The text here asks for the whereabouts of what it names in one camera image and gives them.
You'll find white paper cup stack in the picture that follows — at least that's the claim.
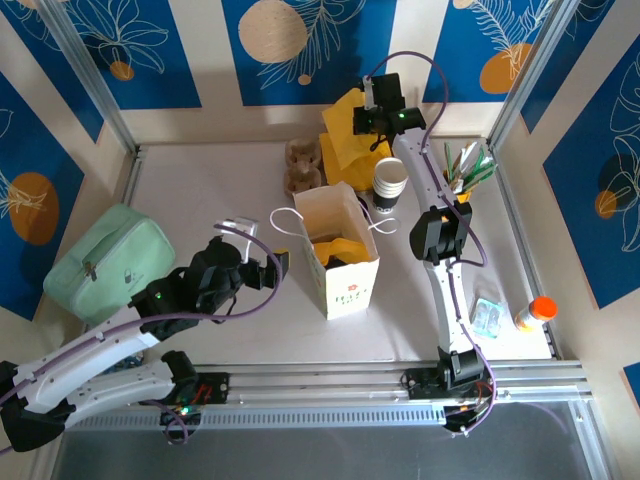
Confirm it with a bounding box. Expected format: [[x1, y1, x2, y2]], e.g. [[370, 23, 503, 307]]
[[372, 156, 411, 215]]

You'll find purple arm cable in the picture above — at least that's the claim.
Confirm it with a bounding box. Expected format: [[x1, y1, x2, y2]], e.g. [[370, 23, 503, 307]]
[[364, 50, 499, 441], [0, 223, 284, 446]]

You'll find clear plastic wipes packet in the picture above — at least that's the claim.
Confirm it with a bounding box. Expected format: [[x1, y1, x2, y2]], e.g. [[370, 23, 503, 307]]
[[469, 298, 505, 342]]

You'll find white paper takeout bag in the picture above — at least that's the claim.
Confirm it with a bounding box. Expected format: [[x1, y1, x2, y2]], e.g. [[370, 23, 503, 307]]
[[269, 180, 401, 321]]

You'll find aluminium frame post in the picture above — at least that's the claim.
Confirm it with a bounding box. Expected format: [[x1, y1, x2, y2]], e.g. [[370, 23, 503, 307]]
[[487, 0, 574, 151], [37, 0, 141, 156]]

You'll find orange capped bottle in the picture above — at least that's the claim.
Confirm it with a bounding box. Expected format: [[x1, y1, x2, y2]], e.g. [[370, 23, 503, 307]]
[[514, 295, 559, 335]]

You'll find grey metal sheet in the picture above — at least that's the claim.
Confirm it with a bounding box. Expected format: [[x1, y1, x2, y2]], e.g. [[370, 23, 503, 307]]
[[29, 402, 601, 480]]

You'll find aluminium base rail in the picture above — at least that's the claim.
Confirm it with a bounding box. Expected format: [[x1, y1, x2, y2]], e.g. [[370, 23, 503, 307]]
[[42, 359, 594, 409]]

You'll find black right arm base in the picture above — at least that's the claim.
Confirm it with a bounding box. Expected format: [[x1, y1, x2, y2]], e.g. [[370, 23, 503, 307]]
[[403, 367, 501, 401]]

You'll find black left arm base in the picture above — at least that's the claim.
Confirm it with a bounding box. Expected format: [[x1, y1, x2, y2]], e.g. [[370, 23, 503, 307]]
[[187, 370, 232, 407]]

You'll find cardboard cup carrier stack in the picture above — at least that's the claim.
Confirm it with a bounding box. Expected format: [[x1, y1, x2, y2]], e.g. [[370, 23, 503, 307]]
[[283, 139, 324, 196]]

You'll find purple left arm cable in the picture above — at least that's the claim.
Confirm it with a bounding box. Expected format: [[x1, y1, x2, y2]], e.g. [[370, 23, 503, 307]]
[[0, 223, 284, 446]]

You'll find grey slotted cable duct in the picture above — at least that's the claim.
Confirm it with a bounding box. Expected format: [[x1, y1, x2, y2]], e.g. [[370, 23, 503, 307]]
[[62, 405, 449, 432]]

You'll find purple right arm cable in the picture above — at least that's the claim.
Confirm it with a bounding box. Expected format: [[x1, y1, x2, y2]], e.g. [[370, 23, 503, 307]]
[[364, 50, 499, 441]]

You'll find mint green zipper pouch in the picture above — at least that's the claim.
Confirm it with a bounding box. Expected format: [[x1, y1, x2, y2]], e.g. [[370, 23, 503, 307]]
[[42, 203, 177, 335]]

